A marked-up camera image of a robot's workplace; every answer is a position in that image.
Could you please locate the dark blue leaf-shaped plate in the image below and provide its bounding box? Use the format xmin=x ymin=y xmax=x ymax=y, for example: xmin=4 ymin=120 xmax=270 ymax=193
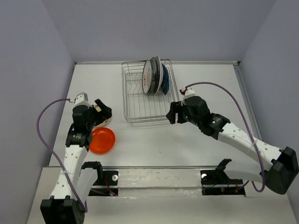
xmin=161 ymin=64 xmax=169 ymax=95

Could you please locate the white plate with orange sunburst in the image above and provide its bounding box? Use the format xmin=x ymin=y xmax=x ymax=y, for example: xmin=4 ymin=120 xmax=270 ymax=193
xmin=142 ymin=60 xmax=152 ymax=94

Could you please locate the teal plate with white blossoms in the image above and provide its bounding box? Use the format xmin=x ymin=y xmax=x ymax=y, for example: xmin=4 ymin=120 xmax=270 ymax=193
xmin=150 ymin=57 xmax=160 ymax=93

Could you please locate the small beige plate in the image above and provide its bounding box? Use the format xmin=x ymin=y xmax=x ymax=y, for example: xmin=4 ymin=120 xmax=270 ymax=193
xmin=95 ymin=118 xmax=112 ymax=128

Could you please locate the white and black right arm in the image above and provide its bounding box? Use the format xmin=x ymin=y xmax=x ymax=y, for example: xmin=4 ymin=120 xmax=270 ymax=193
xmin=166 ymin=96 xmax=299 ymax=195

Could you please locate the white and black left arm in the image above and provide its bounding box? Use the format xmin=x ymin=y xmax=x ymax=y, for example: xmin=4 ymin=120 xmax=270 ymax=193
xmin=40 ymin=95 xmax=112 ymax=224

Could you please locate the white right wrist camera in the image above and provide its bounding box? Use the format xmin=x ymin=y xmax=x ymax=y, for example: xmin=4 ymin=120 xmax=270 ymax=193
xmin=180 ymin=87 xmax=195 ymax=106

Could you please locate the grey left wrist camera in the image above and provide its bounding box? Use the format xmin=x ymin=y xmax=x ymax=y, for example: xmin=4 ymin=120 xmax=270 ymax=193
xmin=74 ymin=92 xmax=91 ymax=107

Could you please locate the silver wire dish rack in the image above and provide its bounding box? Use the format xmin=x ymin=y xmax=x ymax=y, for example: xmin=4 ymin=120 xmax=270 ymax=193
xmin=121 ymin=59 xmax=179 ymax=125

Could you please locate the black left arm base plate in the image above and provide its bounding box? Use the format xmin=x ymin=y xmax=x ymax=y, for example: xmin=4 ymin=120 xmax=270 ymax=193
xmin=89 ymin=169 xmax=119 ymax=196

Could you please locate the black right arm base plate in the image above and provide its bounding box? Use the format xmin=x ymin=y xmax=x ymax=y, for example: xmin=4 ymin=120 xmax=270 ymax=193
xmin=200 ymin=170 xmax=246 ymax=196

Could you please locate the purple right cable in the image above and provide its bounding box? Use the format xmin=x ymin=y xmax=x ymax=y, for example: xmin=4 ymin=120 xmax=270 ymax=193
xmin=184 ymin=81 xmax=266 ymax=192

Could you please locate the purple cable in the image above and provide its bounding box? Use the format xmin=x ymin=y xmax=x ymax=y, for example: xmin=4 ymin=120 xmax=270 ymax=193
xmin=184 ymin=81 xmax=266 ymax=192
xmin=36 ymin=98 xmax=88 ymax=213

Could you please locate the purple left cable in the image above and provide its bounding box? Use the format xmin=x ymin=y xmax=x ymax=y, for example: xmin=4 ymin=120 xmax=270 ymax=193
xmin=36 ymin=98 xmax=88 ymax=213

